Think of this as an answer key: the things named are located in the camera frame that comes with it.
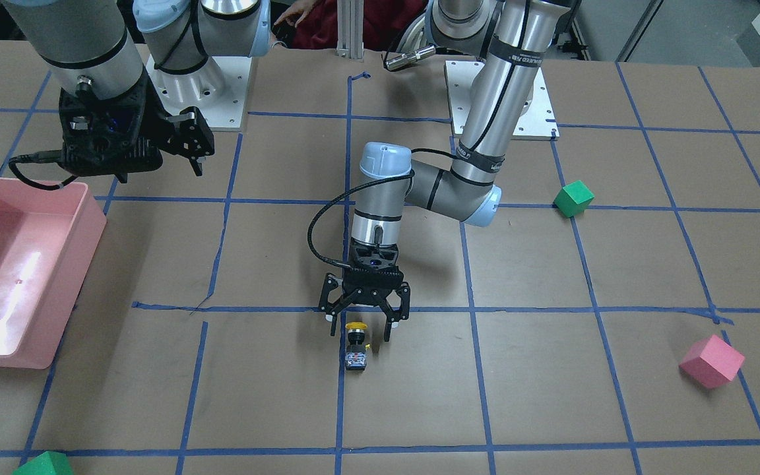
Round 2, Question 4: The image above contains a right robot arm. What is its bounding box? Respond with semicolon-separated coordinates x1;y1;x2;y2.
3;1;270;191

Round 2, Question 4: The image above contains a green cube near base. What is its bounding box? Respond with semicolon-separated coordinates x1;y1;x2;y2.
553;180;595;218

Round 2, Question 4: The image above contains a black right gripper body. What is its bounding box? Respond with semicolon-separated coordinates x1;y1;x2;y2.
57;76;173;181

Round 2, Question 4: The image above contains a pink plastic bin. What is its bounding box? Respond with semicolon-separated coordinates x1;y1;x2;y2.
0;177;106;369

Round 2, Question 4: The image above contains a green cube near bin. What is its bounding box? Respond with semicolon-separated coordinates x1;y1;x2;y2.
12;451;74;475

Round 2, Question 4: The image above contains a yellow push button switch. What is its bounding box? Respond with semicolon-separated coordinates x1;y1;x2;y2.
344;321;370;371

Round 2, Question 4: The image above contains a pink cube far side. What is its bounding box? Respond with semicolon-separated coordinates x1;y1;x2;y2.
679;334;745;390

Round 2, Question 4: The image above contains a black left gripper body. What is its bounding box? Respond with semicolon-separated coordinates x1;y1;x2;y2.
342;237;407;294

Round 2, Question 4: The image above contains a person in red hoodie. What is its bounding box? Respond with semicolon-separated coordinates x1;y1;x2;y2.
273;0;430;52

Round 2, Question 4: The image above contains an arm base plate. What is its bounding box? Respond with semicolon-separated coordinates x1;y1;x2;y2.
146;56;255;131
445;61;560;141

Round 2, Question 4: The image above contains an aluminium frame post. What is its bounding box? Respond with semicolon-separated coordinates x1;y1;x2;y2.
336;0;364;62

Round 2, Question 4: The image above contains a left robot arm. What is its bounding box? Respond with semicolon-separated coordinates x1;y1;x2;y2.
319;1;572;340

